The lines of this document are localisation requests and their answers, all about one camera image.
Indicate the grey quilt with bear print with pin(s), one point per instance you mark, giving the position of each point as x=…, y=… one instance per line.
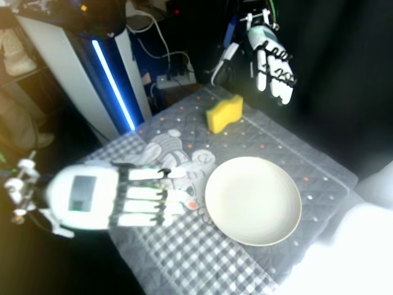
x=184, y=252

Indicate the yellow and green sponge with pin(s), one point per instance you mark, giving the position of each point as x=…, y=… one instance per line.
x=224, y=113

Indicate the white column blue light strip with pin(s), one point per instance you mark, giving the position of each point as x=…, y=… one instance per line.
x=61, y=70

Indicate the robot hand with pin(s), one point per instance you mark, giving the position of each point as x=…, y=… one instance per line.
x=101, y=196
x=276, y=70

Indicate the black rounded device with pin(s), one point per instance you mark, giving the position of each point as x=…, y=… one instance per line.
x=101, y=18

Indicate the white power strip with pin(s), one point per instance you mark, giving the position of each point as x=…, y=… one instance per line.
x=172, y=81

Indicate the beige fabric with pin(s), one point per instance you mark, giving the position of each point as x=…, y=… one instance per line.
x=18, y=55

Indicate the cream round plate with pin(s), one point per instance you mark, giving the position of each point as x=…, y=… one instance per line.
x=251, y=199

